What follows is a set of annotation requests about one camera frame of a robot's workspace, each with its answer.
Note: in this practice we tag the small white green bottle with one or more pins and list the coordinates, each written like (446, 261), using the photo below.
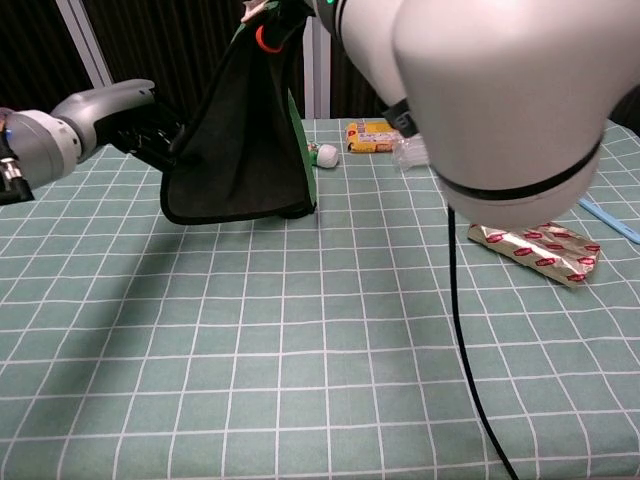
(327, 156)

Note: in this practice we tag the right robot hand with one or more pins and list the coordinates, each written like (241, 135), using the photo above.
(287, 20)

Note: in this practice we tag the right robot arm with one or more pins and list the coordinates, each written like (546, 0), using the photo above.
(500, 100)

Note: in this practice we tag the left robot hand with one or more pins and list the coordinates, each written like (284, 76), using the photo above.
(107, 107)

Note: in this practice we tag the dark ribbed partition panel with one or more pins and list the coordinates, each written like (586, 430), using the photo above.
(30, 50)
(355, 90)
(627, 107)
(165, 45)

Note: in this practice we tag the clear plastic straw pack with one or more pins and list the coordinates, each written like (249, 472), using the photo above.
(410, 155)

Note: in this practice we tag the yellow snack box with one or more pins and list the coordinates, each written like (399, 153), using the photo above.
(370, 140)

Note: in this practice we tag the gold foil pack red print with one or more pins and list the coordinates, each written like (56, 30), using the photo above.
(545, 250)

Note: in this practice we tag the grey partition frame post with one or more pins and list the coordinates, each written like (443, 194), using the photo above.
(316, 75)
(87, 45)

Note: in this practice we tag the light blue toothbrush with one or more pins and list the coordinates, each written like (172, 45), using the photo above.
(612, 220)

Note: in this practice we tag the green microfiber cloth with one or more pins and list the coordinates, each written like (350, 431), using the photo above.
(235, 150)

